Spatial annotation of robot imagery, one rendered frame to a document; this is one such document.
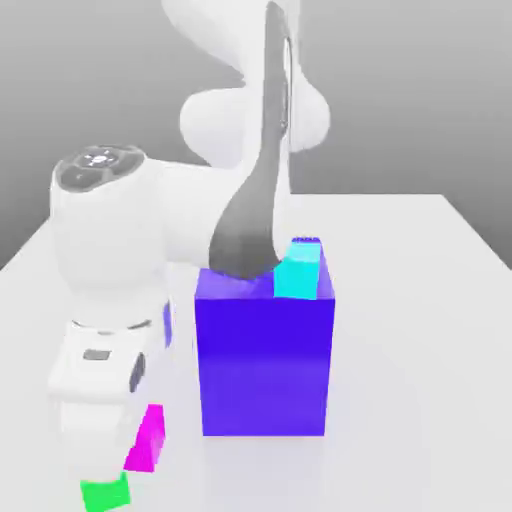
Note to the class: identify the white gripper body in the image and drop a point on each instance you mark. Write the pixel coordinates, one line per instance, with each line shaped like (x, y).
(90, 436)

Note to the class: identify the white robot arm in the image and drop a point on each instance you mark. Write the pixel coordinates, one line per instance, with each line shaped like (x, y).
(108, 248)

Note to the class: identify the small magenta cube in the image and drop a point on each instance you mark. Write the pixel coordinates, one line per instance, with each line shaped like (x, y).
(146, 448)

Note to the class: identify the small green cube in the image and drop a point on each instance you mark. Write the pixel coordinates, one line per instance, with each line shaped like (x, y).
(104, 495)

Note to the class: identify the small cyan cube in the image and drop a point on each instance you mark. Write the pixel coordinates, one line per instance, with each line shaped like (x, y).
(296, 276)

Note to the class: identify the large blue box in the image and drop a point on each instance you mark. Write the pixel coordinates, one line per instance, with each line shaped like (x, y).
(264, 360)

